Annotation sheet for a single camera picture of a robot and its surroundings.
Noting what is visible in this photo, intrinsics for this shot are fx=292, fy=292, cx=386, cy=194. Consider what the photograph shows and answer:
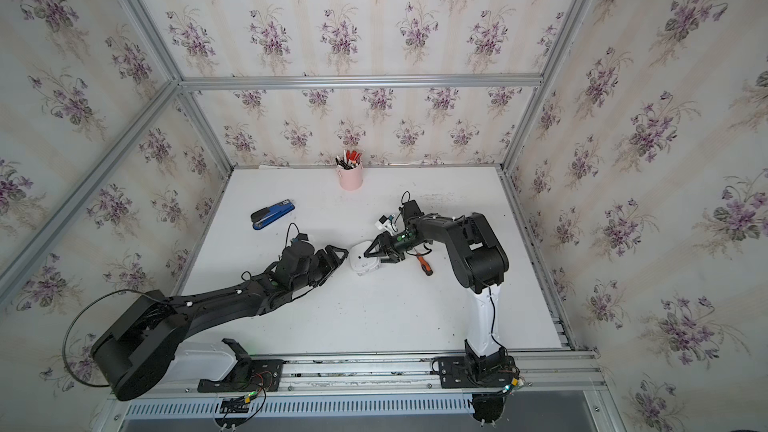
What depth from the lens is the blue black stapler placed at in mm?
1021

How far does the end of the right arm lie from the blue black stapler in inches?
14.7

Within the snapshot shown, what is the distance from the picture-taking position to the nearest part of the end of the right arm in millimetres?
855
